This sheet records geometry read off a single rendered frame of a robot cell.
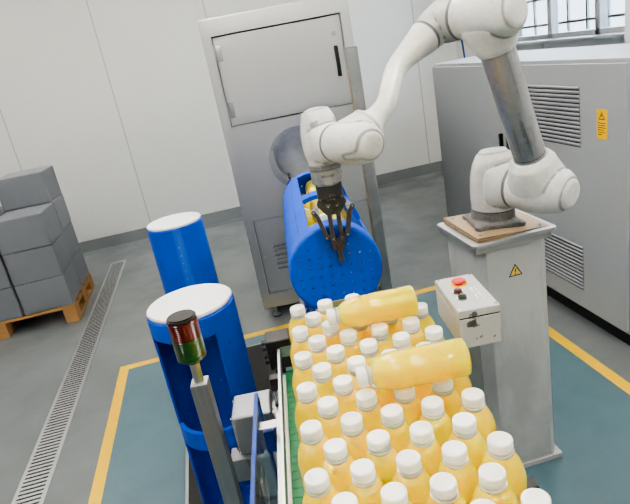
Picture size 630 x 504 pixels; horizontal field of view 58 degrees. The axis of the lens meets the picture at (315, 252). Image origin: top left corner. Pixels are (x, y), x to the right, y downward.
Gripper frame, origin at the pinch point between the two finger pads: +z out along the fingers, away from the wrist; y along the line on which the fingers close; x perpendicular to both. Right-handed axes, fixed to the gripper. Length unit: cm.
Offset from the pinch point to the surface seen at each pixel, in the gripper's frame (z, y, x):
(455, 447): 6, 7, -86
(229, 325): 20.3, -38.2, 6.9
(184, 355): -2, -39, -52
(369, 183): 14, 30, 136
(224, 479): 32, -38, -50
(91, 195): 50, -235, 482
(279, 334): 16.0, -21.5, -14.8
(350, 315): 1.4, -2.6, -41.6
